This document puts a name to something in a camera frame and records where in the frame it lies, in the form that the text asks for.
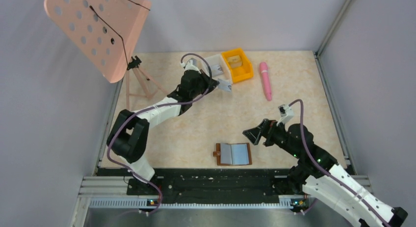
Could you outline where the brown leather card holder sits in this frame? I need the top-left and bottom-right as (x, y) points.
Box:
(212, 143), (252, 166)

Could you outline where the white VIP credit card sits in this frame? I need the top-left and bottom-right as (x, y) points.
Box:
(217, 78), (232, 93)

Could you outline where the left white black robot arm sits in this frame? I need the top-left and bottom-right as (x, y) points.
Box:
(106, 70), (220, 183)

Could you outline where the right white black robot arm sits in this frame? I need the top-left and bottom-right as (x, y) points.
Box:
(243, 119), (408, 227)

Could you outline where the small item in white bin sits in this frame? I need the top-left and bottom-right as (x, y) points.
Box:
(210, 64), (224, 76)

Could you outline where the white plastic bin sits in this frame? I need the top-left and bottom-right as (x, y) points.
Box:
(200, 53), (233, 84)

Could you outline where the tan item in yellow bin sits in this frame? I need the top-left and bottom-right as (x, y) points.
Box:
(227, 55), (242, 69)

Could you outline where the yellow plastic bin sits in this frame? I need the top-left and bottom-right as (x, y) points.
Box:
(221, 48), (254, 83)

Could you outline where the pink marker pen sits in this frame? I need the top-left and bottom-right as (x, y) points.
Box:
(259, 62), (272, 101)

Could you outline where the pink perforated music stand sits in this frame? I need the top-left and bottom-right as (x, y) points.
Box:
(44, 0), (167, 99)

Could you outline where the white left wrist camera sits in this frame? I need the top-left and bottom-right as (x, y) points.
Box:
(181, 58), (199, 72)

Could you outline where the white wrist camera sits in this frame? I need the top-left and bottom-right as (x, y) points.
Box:
(181, 58), (199, 72)
(277, 104), (294, 125)

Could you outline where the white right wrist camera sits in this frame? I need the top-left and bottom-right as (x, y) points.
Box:
(277, 104), (294, 125)

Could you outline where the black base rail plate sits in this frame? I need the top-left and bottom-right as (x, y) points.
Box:
(126, 168), (321, 205)

